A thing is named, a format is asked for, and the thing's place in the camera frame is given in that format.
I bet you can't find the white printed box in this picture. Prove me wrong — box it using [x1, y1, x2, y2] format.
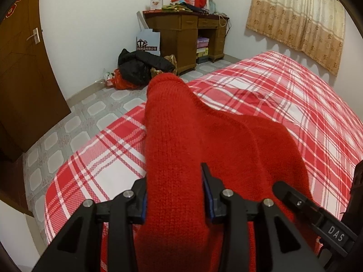
[150, 0, 163, 10]

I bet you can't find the purple box in desk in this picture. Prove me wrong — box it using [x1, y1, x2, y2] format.
[197, 37, 209, 49]

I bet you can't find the beige patterned curtain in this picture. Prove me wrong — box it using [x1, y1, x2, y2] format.
[246, 0, 346, 75]

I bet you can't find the red plaid bed sheet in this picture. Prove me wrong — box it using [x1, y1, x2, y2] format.
[44, 50, 363, 272]

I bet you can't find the brown wooden desk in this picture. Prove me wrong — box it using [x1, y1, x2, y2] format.
[143, 11, 230, 74]

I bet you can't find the red knitted sweater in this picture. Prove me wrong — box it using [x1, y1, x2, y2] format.
[135, 74, 310, 271]

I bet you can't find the black clothes pile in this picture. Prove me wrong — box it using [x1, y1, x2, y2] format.
[118, 49, 175, 87]

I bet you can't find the white paper shopping bag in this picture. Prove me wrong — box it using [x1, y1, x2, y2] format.
[136, 11, 161, 56]

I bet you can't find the red plastic bag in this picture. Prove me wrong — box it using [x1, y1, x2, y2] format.
[106, 69, 140, 90]

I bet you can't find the red double happiness decal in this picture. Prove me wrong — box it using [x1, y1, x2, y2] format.
[4, 0, 21, 20]

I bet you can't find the silver door handle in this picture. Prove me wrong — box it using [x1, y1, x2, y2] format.
[27, 28, 41, 44]

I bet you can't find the brown wooden door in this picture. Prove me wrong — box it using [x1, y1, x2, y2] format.
[1, 0, 70, 215]

